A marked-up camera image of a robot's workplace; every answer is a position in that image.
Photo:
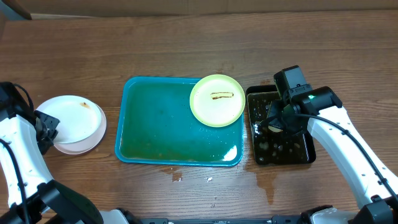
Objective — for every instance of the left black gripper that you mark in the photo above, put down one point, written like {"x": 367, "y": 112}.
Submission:
{"x": 53, "y": 123}

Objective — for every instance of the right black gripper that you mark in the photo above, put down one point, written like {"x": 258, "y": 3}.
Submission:
{"x": 293, "y": 131}

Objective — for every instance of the green yellow sponge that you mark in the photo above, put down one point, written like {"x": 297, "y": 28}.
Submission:
{"x": 276, "y": 118}

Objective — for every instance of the white plate front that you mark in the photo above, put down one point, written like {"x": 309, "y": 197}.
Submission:
{"x": 78, "y": 117}

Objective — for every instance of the white plate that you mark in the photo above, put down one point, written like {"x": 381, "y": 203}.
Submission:
{"x": 78, "y": 117}
{"x": 87, "y": 144}

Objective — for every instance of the light green plate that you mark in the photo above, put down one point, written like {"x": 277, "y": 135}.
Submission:
{"x": 217, "y": 100}

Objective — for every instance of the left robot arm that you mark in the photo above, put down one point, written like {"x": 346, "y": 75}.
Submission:
{"x": 26, "y": 134}

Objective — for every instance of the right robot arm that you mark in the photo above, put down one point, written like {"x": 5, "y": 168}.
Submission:
{"x": 321, "y": 113}

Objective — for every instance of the black water tray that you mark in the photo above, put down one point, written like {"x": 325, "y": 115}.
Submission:
{"x": 271, "y": 147}

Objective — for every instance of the teal plastic tray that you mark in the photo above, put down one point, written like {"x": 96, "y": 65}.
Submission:
{"x": 157, "y": 126}

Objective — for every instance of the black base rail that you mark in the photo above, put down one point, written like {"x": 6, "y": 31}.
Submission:
{"x": 276, "y": 219}

